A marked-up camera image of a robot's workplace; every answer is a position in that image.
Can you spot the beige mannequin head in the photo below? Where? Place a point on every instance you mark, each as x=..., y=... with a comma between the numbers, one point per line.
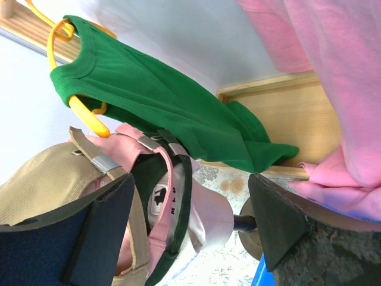
x=211, y=219

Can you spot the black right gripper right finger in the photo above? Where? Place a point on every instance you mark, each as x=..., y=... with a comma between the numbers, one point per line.
x=305, y=243

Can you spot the white baseball cap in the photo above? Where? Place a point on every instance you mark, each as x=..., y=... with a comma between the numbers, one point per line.
x=186, y=235

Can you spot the pink baseball cap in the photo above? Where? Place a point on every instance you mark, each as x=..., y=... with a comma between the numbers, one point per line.
x=159, y=219

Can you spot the wooden clothes rack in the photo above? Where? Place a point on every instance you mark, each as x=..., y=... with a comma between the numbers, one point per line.
x=293, y=108

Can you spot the pink t-shirt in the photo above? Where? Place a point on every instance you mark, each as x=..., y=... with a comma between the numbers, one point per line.
x=340, y=42

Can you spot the blue plastic bin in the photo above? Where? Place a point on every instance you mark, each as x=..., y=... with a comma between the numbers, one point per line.
x=262, y=277

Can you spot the khaki baseball cap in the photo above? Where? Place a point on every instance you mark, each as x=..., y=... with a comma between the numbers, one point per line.
x=51, y=179

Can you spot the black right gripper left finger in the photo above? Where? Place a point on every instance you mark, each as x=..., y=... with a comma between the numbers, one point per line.
x=76, y=244

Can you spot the green tank top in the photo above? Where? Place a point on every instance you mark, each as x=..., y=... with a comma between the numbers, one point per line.
x=148, y=94

